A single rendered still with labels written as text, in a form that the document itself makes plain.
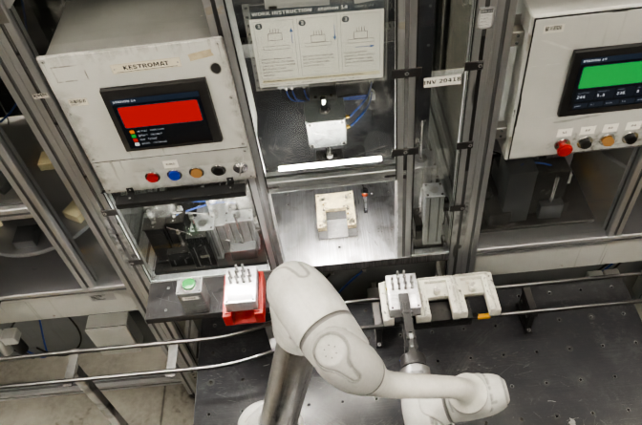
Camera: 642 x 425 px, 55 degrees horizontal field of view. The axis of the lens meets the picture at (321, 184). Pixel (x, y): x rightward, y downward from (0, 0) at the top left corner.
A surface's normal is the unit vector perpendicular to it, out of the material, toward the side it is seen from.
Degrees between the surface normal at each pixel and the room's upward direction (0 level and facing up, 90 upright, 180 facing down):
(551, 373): 0
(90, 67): 90
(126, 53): 90
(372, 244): 0
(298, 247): 0
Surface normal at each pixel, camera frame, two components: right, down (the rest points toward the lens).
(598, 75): 0.06, 0.74
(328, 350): -0.30, -0.36
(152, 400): -0.09, -0.67
